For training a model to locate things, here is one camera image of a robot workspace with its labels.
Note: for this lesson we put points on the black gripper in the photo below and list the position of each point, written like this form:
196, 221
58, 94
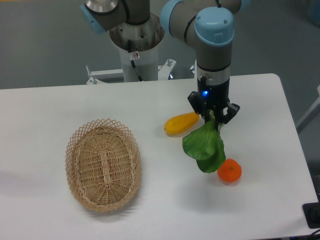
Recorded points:
213, 98

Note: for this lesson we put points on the green leafy bok choy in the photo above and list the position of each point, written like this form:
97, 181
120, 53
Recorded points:
205, 146

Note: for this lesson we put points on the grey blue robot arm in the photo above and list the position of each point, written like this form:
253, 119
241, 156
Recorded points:
207, 26

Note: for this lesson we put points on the yellow mango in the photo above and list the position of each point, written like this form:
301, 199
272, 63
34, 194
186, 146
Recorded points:
181, 123

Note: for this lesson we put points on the orange tangerine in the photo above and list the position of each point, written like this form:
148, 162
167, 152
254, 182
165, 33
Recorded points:
230, 171

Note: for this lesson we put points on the woven wicker basket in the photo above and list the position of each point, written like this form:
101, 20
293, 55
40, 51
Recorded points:
103, 165

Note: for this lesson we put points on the black device at table edge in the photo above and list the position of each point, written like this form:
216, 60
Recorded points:
312, 214

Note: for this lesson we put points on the white metal frame leg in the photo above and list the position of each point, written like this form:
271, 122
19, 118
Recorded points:
309, 115

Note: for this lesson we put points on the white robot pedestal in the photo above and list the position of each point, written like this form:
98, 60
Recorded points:
138, 50

